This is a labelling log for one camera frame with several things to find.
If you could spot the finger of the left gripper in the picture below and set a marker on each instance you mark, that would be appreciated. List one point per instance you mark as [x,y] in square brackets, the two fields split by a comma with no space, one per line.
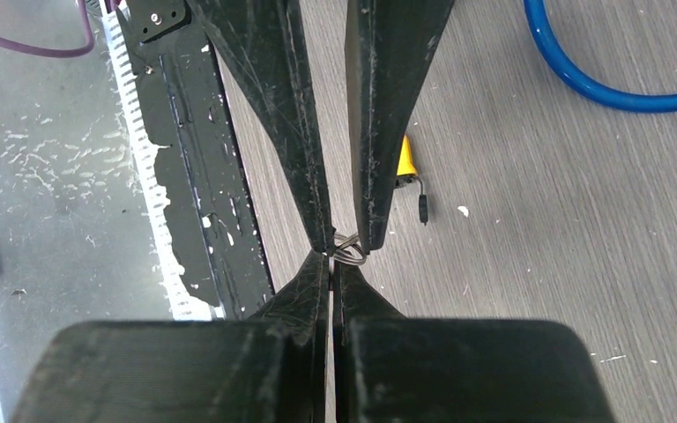
[263,44]
[389,47]

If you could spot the yellow black padlock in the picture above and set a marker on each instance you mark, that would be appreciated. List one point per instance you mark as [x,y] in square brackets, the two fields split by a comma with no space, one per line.
[407,173]

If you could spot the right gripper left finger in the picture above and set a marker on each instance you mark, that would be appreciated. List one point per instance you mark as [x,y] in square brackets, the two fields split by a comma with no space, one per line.
[269,367]

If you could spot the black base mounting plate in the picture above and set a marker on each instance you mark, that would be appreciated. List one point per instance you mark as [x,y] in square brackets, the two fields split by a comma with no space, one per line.
[211,247]

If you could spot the blue ring hoop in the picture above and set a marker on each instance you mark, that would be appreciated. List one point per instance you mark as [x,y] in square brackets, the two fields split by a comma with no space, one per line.
[580,82]

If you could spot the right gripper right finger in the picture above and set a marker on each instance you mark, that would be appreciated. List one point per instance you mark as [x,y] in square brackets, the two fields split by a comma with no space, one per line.
[394,368]

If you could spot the silver key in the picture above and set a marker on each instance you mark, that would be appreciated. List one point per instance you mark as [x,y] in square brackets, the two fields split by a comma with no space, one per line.
[348,250]

